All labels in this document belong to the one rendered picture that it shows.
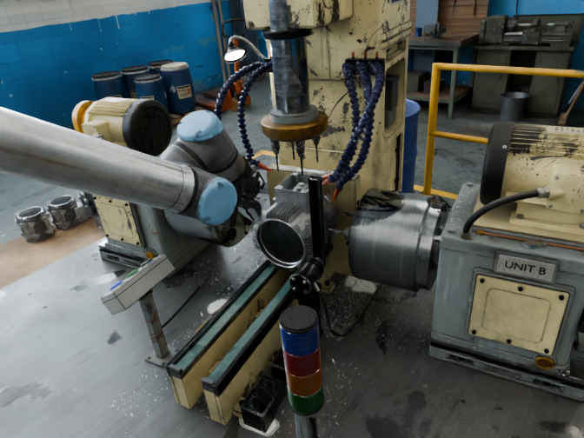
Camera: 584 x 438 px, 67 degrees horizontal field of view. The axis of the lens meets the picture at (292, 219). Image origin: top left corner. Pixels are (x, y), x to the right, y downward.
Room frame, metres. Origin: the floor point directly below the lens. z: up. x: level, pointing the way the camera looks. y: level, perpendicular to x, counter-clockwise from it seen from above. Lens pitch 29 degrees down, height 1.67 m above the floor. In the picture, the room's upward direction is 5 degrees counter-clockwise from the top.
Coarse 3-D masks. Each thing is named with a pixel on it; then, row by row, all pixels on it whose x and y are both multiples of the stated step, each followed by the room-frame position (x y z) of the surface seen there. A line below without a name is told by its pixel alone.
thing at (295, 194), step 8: (288, 176) 1.21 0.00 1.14; (296, 176) 1.22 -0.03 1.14; (304, 176) 1.22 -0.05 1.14; (280, 184) 1.16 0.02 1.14; (288, 184) 1.20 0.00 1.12; (296, 184) 1.21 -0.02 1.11; (304, 184) 1.21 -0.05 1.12; (280, 192) 1.13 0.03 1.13; (288, 192) 1.11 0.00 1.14; (296, 192) 1.10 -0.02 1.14; (304, 192) 1.09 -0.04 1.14; (280, 200) 1.13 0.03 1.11; (288, 200) 1.12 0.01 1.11; (296, 200) 1.10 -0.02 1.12; (304, 200) 1.09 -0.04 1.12; (304, 208) 1.09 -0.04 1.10
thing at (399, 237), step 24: (384, 192) 1.01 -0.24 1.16; (360, 216) 0.94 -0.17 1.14; (384, 216) 0.92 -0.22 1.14; (408, 216) 0.90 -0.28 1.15; (432, 216) 0.90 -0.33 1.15; (360, 240) 0.91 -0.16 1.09; (384, 240) 0.88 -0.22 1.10; (408, 240) 0.86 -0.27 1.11; (432, 240) 0.85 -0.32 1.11; (360, 264) 0.90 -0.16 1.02; (384, 264) 0.87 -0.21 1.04; (408, 264) 0.84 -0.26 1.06; (432, 264) 0.87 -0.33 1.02; (408, 288) 0.85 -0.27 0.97
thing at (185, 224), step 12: (168, 216) 1.23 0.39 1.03; (180, 216) 1.19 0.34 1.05; (240, 216) 1.24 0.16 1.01; (180, 228) 1.20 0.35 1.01; (192, 228) 1.17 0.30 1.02; (204, 228) 1.14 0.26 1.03; (216, 228) 1.14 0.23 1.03; (228, 228) 1.18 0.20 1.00; (240, 228) 1.23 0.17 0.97; (204, 240) 1.18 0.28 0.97; (216, 240) 1.14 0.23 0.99; (228, 240) 1.17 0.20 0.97; (240, 240) 1.23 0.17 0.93
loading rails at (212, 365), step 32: (256, 288) 0.98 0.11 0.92; (288, 288) 0.97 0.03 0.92; (224, 320) 0.86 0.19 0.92; (256, 320) 0.85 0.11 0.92; (192, 352) 0.76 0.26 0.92; (224, 352) 0.83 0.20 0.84; (256, 352) 0.78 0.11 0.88; (192, 384) 0.72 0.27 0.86; (224, 384) 0.67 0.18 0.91; (224, 416) 0.65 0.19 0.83
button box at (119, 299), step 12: (156, 264) 0.91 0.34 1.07; (168, 264) 0.93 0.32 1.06; (132, 276) 0.86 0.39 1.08; (144, 276) 0.87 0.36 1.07; (156, 276) 0.89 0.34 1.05; (120, 288) 0.81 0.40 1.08; (132, 288) 0.83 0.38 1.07; (144, 288) 0.85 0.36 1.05; (108, 300) 0.81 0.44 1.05; (120, 300) 0.79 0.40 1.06; (132, 300) 0.81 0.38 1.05
